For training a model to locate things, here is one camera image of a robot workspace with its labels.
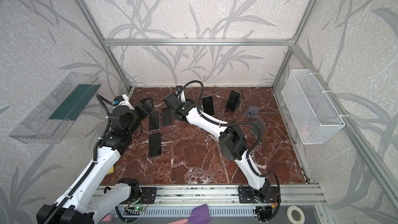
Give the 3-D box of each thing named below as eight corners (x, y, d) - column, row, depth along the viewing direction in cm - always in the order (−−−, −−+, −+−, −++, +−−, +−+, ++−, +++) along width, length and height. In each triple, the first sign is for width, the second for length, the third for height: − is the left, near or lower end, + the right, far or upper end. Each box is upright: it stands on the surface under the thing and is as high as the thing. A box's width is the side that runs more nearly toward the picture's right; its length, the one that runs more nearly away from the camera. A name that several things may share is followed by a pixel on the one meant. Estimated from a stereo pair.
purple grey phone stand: (246, 118, 105) (249, 111, 99) (245, 112, 108) (247, 105, 102) (257, 118, 105) (260, 111, 99) (255, 112, 108) (258, 105, 102)
